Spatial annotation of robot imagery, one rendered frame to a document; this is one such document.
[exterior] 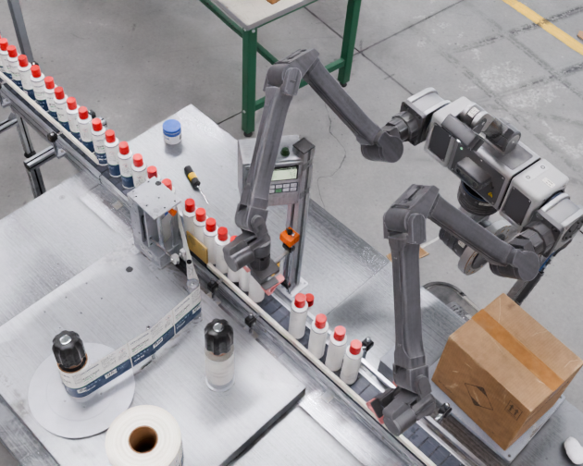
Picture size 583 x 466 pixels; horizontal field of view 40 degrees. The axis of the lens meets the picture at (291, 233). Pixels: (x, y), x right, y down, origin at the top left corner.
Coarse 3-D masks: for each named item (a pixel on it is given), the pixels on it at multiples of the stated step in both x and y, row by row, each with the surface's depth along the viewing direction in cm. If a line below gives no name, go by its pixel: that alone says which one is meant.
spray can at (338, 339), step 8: (336, 328) 231; (344, 328) 231; (336, 336) 231; (344, 336) 231; (336, 344) 232; (344, 344) 233; (328, 352) 239; (336, 352) 236; (328, 360) 242; (336, 360) 239; (336, 368) 244
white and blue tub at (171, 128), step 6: (168, 120) 304; (174, 120) 304; (162, 126) 302; (168, 126) 302; (174, 126) 302; (180, 126) 302; (168, 132) 301; (174, 132) 301; (180, 132) 304; (168, 138) 303; (174, 138) 303; (180, 138) 306
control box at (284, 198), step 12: (240, 144) 219; (252, 144) 220; (288, 144) 220; (240, 156) 219; (252, 156) 217; (240, 168) 222; (300, 168) 220; (240, 180) 226; (288, 180) 223; (300, 180) 224; (240, 192) 230; (288, 192) 227; (276, 204) 230
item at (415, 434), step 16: (128, 192) 284; (192, 256) 270; (272, 304) 259; (288, 320) 255; (304, 336) 252; (336, 384) 243; (368, 384) 243; (368, 400) 240; (416, 432) 235; (432, 448) 232; (448, 464) 229
